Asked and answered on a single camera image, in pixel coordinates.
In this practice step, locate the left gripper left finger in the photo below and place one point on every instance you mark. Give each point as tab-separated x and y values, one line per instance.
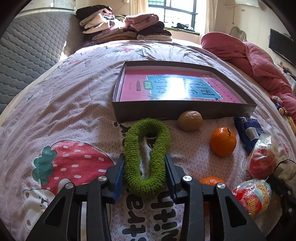
115	181

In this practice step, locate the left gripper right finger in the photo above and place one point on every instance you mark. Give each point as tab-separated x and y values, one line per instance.
174	176

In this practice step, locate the green fuzzy hair scrunchie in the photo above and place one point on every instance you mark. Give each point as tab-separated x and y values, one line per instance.
145	174

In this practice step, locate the colourful toy egg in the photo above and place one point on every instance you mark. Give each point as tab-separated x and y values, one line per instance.
254	195

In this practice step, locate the orange tangerine with stem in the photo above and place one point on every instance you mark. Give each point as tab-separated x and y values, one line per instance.
223	142

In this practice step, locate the red ball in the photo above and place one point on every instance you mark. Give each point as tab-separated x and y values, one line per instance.
263	158

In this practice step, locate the blue snack packet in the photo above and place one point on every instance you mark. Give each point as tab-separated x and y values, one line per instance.
249	131

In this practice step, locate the small toy figures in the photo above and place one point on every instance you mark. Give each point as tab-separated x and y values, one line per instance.
282	111

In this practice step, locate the pink quilted blanket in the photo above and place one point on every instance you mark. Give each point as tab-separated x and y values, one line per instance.
253	61

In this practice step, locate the pile of folded clothes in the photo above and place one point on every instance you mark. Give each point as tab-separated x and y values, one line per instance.
99	25

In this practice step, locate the grey quilted headboard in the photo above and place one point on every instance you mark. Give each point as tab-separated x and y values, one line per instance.
31	45

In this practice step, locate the window with dark frame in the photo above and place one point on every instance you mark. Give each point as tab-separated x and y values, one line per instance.
175	14

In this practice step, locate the black wall television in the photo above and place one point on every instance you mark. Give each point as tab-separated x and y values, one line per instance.
282	45

